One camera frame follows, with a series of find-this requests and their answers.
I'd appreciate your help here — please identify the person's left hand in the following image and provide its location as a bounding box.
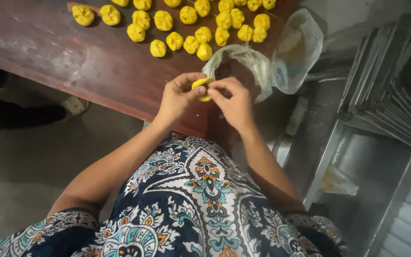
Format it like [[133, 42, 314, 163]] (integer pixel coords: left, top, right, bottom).
[[154, 72, 208, 126]]

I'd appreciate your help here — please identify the person's right hand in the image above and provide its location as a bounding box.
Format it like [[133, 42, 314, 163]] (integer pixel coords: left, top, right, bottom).
[[207, 77, 257, 134]]

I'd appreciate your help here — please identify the yellow dough piece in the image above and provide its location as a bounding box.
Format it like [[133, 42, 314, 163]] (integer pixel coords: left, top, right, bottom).
[[191, 77, 215, 102]]

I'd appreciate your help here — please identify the clear plastic bag brown filling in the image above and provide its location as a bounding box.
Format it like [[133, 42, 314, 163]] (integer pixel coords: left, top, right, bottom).
[[201, 44, 274, 104]]

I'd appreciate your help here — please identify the group of yellow dough balls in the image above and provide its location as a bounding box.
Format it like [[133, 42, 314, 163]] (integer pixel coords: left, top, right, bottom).
[[71, 0, 277, 61]]

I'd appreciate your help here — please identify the crumpled clear plastic bag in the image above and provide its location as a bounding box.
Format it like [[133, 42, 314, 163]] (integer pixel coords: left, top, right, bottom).
[[271, 8, 324, 95]]

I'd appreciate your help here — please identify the person's patterned blue dress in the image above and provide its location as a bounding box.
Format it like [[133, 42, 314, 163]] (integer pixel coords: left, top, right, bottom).
[[0, 132, 349, 257]]

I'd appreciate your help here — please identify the small crumpled plastic bag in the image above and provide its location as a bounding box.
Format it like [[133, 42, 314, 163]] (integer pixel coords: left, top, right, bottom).
[[318, 165, 359, 196]]

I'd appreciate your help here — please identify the stainless steel table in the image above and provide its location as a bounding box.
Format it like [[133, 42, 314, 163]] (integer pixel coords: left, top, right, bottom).
[[273, 77, 411, 257]]

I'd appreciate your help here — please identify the stack of metal trays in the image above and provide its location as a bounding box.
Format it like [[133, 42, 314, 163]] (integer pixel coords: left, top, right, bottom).
[[338, 7, 411, 154]]

